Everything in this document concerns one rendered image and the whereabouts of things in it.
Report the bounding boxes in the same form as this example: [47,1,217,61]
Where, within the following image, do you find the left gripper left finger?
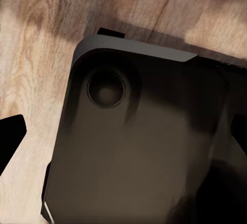
[0,114,27,175]

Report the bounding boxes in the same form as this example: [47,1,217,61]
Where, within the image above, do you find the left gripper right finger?
[231,114,247,155]

